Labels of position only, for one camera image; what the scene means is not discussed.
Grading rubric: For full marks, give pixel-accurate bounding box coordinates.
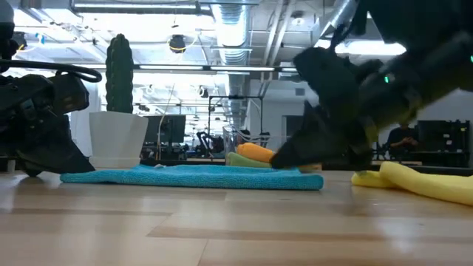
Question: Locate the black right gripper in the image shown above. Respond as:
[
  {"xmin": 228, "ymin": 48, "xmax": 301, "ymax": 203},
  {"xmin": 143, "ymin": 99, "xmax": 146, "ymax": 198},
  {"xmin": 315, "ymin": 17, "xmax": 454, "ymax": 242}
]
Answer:
[{"xmin": 269, "ymin": 58, "xmax": 423, "ymax": 171}]

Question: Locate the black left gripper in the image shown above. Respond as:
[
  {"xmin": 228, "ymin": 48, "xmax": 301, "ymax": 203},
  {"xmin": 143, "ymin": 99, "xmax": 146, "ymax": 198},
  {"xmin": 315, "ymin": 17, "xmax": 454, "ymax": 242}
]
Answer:
[{"xmin": 0, "ymin": 75, "xmax": 97, "ymax": 178}]

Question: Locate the orange microfiber towel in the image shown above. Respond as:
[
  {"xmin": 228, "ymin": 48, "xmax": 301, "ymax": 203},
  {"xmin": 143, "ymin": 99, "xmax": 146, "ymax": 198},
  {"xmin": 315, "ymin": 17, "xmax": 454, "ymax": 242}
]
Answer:
[{"xmin": 236, "ymin": 142, "xmax": 276, "ymax": 164}]

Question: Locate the green microfiber towel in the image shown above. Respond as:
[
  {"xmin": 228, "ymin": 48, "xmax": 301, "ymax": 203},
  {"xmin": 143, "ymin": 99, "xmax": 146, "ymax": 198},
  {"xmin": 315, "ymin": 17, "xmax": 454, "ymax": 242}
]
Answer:
[{"xmin": 225, "ymin": 151, "xmax": 275, "ymax": 170}]

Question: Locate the blue microfiber towel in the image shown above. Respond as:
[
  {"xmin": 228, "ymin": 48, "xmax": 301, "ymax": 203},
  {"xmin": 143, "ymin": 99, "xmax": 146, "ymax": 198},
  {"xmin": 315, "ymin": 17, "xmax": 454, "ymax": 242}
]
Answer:
[{"xmin": 59, "ymin": 163, "xmax": 325, "ymax": 191}]

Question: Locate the yellow microfiber towel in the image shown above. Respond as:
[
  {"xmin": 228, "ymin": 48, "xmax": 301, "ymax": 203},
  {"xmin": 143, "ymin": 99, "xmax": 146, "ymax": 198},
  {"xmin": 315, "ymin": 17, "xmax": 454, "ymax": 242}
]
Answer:
[{"xmin": 350, "ymin": 160, "xmax": 473, "ymax": 207}]

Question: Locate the white plant pot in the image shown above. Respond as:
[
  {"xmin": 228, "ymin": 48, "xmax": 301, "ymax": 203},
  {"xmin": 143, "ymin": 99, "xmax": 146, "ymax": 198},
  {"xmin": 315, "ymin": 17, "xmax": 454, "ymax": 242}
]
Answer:
[{"xmin": 88, "ymin": 110, "xmax": 149, "ymax": 169}]

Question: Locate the person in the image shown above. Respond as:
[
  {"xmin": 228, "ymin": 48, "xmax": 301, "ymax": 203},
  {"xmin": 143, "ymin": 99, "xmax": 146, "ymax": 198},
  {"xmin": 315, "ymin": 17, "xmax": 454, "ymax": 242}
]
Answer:
[
  {"xmin": 385, "ymin": 123, "xmax": 421, "ymax": 160},
  {"xmin": 235, "ymin": 129, "xmax": 253, "ymax": 146}
]

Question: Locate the clear plastic bin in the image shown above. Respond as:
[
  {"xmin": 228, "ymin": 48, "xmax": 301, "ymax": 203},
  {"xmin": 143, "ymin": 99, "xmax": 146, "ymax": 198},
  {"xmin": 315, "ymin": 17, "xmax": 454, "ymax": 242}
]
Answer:
[{"xmin": 221, "ymin": 124, "xmax": 293, "ymax": 154}]

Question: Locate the tall green cactus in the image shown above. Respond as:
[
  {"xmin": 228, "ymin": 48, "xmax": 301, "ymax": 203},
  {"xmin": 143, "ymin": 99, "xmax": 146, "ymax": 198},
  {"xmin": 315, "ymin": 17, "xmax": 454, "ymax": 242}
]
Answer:
[{"xmin": 103, "ymin": 33, "xmax": 135, "ymax": 114}]

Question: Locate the black monitor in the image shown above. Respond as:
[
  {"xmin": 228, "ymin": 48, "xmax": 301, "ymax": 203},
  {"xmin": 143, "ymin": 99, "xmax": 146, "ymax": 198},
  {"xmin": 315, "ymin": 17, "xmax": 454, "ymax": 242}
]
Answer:
[{"xmin": 143, "ymin": 114, "xmax": 187, "ymax": 160}]

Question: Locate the black cabinet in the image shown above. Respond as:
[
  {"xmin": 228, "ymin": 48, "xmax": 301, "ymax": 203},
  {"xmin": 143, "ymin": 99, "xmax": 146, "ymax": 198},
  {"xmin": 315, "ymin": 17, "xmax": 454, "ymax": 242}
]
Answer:
[{"xmin": 416, "ymin": 119, "xmax": 472, "ymax": 168}]

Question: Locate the ceiling light strip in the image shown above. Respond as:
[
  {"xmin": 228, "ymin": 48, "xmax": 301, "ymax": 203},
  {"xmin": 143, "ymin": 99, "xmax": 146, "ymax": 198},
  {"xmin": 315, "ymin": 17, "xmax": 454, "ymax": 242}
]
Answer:
[{"xmin": 73, "ymin": 63, "xmax": 299, "ymax": 74}]

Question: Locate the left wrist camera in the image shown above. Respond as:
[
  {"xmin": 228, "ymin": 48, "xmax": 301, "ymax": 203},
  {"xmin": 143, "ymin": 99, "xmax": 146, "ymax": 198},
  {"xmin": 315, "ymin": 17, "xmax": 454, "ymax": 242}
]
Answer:
[{"xmin": 49, "ymin": 72, "xmax": 91, "ymax": 115}]

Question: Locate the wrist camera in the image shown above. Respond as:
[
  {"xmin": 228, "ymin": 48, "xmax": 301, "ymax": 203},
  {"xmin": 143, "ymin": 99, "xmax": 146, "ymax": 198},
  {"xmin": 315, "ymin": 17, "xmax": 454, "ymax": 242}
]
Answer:
[
  {"xmin": 49, "ymin": 72, "xmax": 91, "ymax": 115},
  {"xmin": 293, "ymin": 45, "xmax": 358, "ymax": 112}
]

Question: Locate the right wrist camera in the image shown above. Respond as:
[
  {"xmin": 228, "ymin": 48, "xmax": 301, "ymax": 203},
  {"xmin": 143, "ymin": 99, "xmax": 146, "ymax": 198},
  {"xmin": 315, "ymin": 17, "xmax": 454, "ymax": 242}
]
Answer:
[{"xmin": 293, "ymin": 45, "xmax": 358, "ymax": 112}]

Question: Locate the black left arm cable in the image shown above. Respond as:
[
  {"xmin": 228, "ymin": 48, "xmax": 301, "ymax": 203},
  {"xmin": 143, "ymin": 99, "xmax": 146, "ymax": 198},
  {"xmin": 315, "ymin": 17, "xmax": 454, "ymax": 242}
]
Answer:
[{"xmin": 0, "ymin": 58, "xmax": 103, "ymax": 83}]

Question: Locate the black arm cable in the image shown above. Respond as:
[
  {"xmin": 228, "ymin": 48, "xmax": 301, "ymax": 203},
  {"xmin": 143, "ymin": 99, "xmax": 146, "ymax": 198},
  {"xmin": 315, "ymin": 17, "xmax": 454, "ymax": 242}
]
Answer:
[
  {"xmin": 0, "ymin": 58, "xmax": 103, "ymax": 83},
  {"xmin": 327, "ymin": 10, "xmax": 369, "ymax": 53}
]

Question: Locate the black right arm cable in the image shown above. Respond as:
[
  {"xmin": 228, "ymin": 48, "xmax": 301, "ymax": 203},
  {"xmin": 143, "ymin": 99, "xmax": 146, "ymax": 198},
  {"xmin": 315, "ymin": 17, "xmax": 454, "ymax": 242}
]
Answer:
[{"xmin": 327, "ymin": 10, "xmax": 369, "ymax": 53}]

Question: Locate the hanging ceiling camera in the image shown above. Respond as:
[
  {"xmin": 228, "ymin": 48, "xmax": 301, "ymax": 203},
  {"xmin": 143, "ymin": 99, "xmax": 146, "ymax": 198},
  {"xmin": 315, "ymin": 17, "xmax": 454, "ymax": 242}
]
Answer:
[
  {"xmin": 168, "ymin": 33, "xmax": 187, "ymax": 54},
  {"xmin": 13, "ymin": 30, "xmax": 28, "ymax": 52}
]

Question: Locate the silver ceiling duct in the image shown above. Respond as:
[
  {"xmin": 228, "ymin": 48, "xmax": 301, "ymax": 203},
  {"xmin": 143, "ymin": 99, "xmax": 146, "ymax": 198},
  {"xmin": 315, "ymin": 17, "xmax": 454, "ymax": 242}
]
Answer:
[{"xmin": 211, "ymin": 2, "xmax": 253, "ymax": 130}]

